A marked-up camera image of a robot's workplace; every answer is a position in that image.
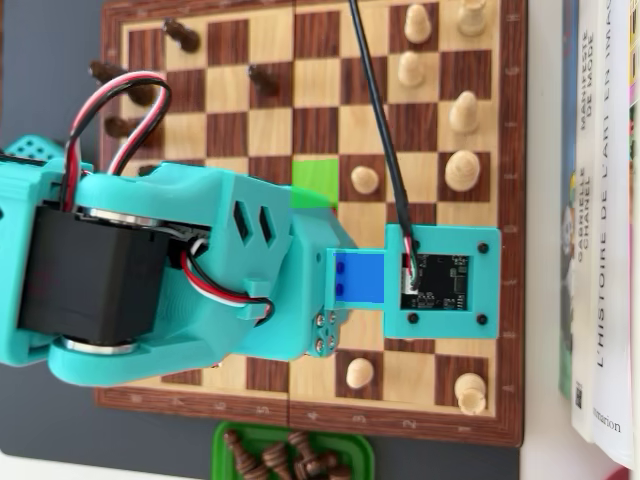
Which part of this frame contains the captured dark chess piece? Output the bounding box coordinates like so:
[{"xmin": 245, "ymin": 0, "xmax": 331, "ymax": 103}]
[
  {"xmin": 262, "ymin": 442, "xmax": 296, "ymax": 480},
  {"xmin": 294, "ymin": 449, "xmax": 339, "ymax": 479},
  {"xmin": 288, "ymin": 430, "xmax": 321, "ymax": 466}
]

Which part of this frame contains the light wooden pawn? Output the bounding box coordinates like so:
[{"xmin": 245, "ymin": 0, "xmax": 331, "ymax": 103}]
[
  {"xmin": 346, "ymin": 357, "xmax": 375, "ymax": 390},
  {"xmin": 397, "ymin": 49, "xmax": 426, "ymax": 89},
  {"xmin": 403, "ymin": 3, "xmax": 432, "ymax": 44},
  {"xmin": 350, "ymin": 166, "xmax": 380, "ymax": 196}
]

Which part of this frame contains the black camera cable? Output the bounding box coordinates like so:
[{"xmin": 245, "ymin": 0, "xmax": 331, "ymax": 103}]
[{"xmin": 348, "ymin": 0, "xmax": 419, "ymax": 251}]

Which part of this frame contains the wooden folding chessboard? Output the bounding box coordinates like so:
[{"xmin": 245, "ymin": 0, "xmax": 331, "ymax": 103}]
[{"xmin": 93, "ymin": 0, "xmax": 529, "ymax": 449}]

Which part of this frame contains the green plastic tray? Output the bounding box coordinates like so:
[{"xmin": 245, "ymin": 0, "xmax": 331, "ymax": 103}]
[{"xmin": 210, "ymin": 421, "xmax": 375, "ymax": 480}]

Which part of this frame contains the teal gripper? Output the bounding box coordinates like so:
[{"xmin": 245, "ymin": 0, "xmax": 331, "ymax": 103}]
[{"xmin": 288, "ymin": 207, "xmax": 359, "ymax": 360}]

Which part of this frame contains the book with teal illustrated spine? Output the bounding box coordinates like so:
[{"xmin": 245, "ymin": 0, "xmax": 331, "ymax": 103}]
[{"xmin": 558, "ymin": 0, "xmax": 581, "ymax": 401}]

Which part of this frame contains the red white black servo cable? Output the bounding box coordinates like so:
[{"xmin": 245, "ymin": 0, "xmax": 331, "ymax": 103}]
[
  {"xmin": 180, "ymin": 238, "xmax": 275, "ymax": 324},
  {"xmin": 62, "ymin": 71, "xmax": 173, "ymax": 214}
]

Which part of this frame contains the dark wooden rook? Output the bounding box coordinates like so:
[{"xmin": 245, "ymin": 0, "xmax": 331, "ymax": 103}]
[{"xmin": 103, "ymin": 116, "xmax": 166, "ymax": 151}]

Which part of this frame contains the light wooden king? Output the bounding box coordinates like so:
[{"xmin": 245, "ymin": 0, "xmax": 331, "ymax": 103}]
[{"xmin": 443, "ymin": 149, "xmax": 481, "ymax": 192}]

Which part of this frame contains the dark wooden pawn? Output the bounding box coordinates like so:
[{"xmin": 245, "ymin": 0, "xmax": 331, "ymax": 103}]
[
  {"xmin": 162, "ymin": 17, "xmax": 202, "ymax": 54},
  {"xmin": 248, "ymin": 63, "xmax": 281, "ymax": 97}
]

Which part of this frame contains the white Gabrielle Chanel book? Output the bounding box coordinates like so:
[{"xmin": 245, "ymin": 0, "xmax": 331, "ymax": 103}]
[{"xmin": 571, "ymin": 0, "xmax": 614, "ymax": 444}]

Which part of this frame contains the white art history book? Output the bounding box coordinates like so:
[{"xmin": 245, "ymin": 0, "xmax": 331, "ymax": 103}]
[{"xmin": 591, "ymin": 0, "xmax": 636, "ymax": 469}]

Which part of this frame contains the light wooden bishop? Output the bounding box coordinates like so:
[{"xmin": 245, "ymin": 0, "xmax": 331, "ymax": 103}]
[{"xmin": 448, "ymin": 90, "xmax": 480, "ymax": 134}]

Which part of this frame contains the pink object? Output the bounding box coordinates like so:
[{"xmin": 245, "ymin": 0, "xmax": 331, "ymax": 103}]
[{"xmin": 597, "ymin": 464, "xmax": 640, "ymax": 480}]

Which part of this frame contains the captured dark bishop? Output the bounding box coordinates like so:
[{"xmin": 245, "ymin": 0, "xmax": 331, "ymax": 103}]
[{"xmin": 222, "ymin": 430, "xmax": 271, "ymax": 480}]

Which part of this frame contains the light wooden rook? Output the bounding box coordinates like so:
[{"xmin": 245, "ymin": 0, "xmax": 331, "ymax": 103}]
[
  {"xmin": 453, "ymin": 372, "xmax": 489, "ymax": 416},
  {"xmin": 457, "ymin": 0, "xmax": 489, "ymax": 37}
]

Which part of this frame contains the teal camera mount with circuit board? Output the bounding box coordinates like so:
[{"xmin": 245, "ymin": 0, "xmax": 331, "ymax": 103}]
[{"xmin": 324, "ymin": 223, "xmax": 503, "ymax": 340}]

